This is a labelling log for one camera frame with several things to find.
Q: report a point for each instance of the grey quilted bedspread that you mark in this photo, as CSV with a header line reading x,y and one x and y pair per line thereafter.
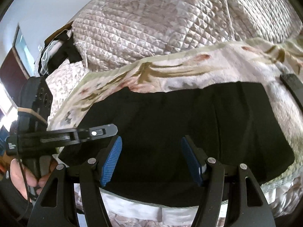
x,y
113,33

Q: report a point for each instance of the white floral quilted comforter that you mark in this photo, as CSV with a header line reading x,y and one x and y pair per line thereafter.
x,y
62,82

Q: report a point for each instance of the dark wooden door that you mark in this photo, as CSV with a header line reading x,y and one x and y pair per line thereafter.
x,y
13,76

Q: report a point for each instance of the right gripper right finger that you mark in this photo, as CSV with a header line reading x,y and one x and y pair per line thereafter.
x,y
195,158

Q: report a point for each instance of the floral fleece blanket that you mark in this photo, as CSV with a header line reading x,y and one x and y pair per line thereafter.
x,y
253,60

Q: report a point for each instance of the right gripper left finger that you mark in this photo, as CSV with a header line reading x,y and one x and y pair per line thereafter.
x,y
107,159

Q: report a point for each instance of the black pants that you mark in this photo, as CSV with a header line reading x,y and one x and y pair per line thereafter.
x,y
232,122

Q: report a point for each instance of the person's left hand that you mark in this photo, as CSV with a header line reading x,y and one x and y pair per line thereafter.
x,y
18,181

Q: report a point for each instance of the dark clothes pile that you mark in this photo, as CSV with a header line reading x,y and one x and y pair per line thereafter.
x,y
57,48

